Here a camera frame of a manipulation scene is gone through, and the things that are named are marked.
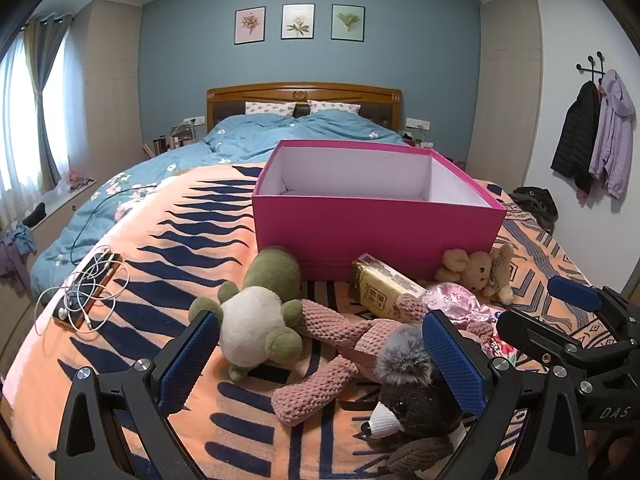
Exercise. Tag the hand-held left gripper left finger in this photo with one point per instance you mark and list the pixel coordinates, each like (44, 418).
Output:
(187, 360)

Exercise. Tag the lilac hoodie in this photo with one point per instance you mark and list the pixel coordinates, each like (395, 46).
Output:
(612, 135)

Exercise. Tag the black wall coat hook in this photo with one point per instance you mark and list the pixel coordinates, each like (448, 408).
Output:
(591, 67)

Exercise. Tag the grey koala plush toy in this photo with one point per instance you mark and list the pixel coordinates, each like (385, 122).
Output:
(400, 360)

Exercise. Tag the crumpled clothes pile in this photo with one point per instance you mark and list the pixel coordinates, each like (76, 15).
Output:
(20, 242)

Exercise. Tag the grey curtain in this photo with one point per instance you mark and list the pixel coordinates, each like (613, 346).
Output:
(47, 100)

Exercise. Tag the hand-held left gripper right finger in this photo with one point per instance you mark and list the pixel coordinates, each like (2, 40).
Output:
(452, 360)

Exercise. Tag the green framed leaf picture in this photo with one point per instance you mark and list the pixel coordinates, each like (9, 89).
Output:
(347, 21)

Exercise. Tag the pink and white tissue pack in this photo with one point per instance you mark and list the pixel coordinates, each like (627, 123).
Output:
(502, 351)

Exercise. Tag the cosmetics clutter on nightstand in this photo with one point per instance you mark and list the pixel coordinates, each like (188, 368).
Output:
(182, 135)

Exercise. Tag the black jacket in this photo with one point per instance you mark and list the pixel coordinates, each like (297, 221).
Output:
(575, 135)

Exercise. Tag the pink knitted plush toy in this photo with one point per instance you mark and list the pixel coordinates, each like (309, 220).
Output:
(320, 385)

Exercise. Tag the white framed flower picture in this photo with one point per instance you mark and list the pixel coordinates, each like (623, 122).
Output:
(298, 21)

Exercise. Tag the shiny pink candy bag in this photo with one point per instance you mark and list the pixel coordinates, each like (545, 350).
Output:
(452, 300)

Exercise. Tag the dark clothes pile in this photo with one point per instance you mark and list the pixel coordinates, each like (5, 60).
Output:
(532, 202)

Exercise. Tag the pink storage box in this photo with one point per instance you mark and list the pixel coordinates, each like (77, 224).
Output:
(375, 230)

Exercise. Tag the orange patterned blanket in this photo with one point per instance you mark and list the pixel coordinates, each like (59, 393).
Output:
(165, 240)

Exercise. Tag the black cloth on bench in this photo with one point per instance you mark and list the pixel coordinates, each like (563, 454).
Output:
(34, 214)

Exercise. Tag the wooden bed headboard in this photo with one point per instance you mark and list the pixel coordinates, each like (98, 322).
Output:
(300, 91)

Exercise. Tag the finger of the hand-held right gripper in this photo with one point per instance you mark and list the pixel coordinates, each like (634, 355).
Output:
(530, 332)
(575, 295)

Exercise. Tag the blue floral duvet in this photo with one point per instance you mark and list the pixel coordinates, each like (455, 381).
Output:
(280, 130)

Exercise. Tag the white patterned pillow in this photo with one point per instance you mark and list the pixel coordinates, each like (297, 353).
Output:
(335, 106)
(267, 107)

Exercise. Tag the beige plush bunny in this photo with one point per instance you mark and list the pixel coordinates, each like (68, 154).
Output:
(475, 270)

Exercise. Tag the green and white plush toy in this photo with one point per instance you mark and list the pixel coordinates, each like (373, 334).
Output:
(250, 320)

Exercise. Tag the beige window bench cabinet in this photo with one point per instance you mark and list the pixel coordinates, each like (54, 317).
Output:
(60, 215)

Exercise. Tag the white wall socket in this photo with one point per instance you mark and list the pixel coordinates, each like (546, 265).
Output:
(193, 120)
(418, 123)

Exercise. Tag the pink framed flower picture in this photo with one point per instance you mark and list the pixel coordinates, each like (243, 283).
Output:
(249, 25)

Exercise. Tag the white sheer curtain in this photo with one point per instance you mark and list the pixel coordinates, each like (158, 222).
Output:
(17, 110)

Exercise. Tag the small items on nightstand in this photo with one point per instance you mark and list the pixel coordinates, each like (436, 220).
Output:
(417, 137)

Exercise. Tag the pink item on bench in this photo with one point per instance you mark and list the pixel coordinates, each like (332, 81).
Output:
(72, 181)

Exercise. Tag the smartphone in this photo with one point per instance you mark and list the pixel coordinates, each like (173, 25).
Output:
(107, 265)

